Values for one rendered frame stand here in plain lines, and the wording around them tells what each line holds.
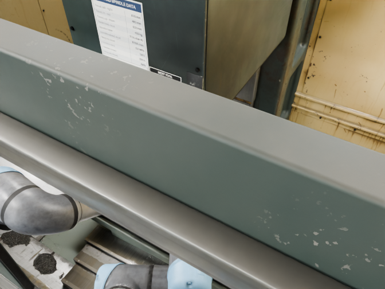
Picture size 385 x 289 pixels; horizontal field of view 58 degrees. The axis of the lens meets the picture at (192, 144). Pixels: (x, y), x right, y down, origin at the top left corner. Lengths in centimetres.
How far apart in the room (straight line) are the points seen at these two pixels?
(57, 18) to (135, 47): 137
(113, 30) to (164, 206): 73
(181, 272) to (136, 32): 58
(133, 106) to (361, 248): 17
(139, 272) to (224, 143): 53
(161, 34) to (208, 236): 65
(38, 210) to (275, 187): 74
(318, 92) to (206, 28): 129
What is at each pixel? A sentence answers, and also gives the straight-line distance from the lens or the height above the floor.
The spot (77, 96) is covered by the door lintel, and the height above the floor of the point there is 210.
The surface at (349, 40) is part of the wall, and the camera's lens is 183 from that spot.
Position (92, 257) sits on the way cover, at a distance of 180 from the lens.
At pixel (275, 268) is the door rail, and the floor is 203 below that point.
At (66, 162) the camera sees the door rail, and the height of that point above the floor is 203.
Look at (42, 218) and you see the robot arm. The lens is 91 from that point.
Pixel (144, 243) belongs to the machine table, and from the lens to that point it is 161.
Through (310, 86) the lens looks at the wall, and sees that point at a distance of 200.
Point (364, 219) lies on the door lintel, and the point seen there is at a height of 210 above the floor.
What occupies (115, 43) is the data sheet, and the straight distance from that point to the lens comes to 98.
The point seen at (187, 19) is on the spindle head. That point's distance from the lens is 80.
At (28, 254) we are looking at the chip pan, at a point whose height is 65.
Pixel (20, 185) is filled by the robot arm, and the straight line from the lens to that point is 95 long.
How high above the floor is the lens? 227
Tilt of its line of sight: 45 degrees down
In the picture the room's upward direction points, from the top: straight up
